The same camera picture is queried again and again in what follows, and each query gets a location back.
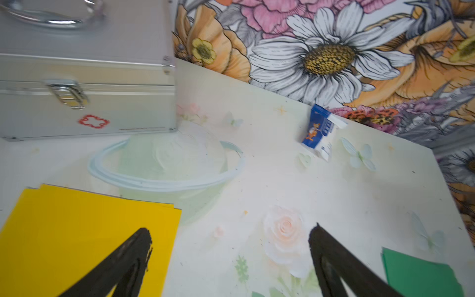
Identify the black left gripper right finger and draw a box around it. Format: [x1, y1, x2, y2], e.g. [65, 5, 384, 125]
[309, 225, 401, 297]

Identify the clear plastic film piece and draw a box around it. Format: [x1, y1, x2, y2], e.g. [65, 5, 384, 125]
[88, 121, 245, 225]

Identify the yellow paper sheet under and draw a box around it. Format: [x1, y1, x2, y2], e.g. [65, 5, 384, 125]
[1, 185, 181, 297]

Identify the aluminium corner post right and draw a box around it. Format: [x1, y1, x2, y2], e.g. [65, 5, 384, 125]
[432, 138, 475, 158]

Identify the blue white snack packet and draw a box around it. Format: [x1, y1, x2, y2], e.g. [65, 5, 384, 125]
[302, 105, 348, 162]

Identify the silver metal case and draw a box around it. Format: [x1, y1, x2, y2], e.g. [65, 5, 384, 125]
[1, 1, 177, 141]

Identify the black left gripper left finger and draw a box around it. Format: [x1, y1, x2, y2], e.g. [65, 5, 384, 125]
[61, 228, 153, 297]

